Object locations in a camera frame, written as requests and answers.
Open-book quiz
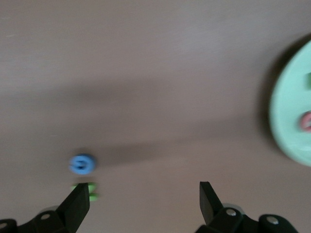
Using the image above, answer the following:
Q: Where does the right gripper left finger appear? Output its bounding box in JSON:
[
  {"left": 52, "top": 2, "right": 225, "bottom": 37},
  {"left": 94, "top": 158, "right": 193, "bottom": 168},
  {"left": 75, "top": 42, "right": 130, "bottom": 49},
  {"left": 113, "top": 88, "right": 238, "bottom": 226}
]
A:
[{"left": 0, "top": 182, "right": 91, "bottom": 233}]

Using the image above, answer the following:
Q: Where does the blue letter G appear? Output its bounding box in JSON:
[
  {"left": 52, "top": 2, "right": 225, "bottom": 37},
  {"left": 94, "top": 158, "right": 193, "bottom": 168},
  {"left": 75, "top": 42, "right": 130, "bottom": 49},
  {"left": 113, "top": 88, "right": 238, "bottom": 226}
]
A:
[{"left": 69, "top": 153, "right": 97, "bottom": 175}]

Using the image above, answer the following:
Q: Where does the red letter G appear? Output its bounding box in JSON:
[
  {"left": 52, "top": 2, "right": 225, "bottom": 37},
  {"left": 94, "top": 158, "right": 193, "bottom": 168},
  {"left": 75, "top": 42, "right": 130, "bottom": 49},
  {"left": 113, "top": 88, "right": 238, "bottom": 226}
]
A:
[{"left": 297, "top": 110, "right": 311, "bottom": 133}]

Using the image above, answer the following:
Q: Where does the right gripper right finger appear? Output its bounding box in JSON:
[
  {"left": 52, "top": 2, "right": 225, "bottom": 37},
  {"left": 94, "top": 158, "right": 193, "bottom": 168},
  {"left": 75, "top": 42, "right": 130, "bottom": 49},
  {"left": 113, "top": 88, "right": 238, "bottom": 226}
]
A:
[{"left": 195, "top": 181, "right": 299, "bottom": 233}]

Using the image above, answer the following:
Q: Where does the green letter N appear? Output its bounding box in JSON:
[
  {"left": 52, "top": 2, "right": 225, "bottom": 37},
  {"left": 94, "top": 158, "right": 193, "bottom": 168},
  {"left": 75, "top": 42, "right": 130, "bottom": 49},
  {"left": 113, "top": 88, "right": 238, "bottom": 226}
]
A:
[{"left": 70, "top": 182, "right": 99, "bottom": 202}]

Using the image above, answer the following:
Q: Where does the light green plate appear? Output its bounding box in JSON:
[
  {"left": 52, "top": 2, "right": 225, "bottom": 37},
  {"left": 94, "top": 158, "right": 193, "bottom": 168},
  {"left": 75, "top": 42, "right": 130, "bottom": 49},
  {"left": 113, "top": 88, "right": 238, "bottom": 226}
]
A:
[{"left": 269, "top": 36, "right": 311, "bottom": 167}]

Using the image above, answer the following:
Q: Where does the brown table cover mat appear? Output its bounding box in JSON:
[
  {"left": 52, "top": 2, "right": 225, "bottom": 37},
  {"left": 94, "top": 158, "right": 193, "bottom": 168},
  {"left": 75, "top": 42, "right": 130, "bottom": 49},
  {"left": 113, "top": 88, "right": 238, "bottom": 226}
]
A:
[{"left": 0, "top": 0, "right": 311, "bottom": 233}]

